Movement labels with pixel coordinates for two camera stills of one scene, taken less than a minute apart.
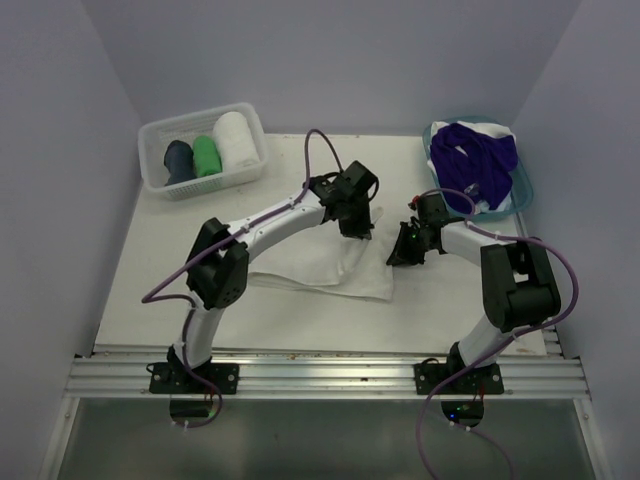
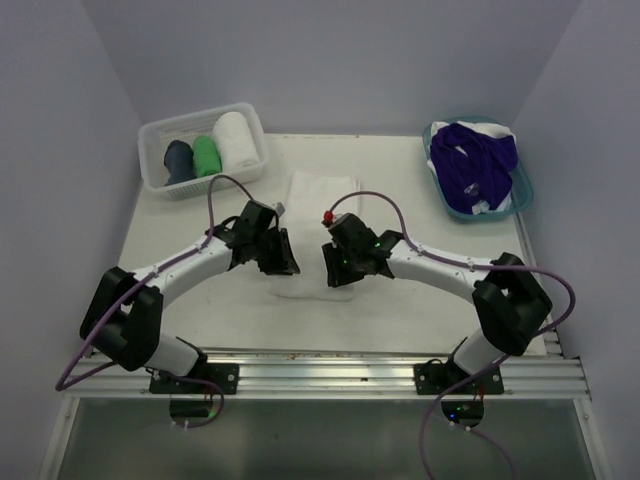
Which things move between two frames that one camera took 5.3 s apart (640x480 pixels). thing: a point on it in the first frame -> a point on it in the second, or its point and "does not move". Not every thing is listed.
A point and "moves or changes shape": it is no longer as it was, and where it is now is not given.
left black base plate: [173, 378] does not move
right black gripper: [401, 256] -> [337, 276]
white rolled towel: [235, 141] does not move
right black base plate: [485, 379] does not move
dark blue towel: [179, 160] does not move
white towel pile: [327, 262] moves or changes shape
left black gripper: [362, 228] -> [284, 262]
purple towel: [477, 165] does not move
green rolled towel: [206, 159] does not move
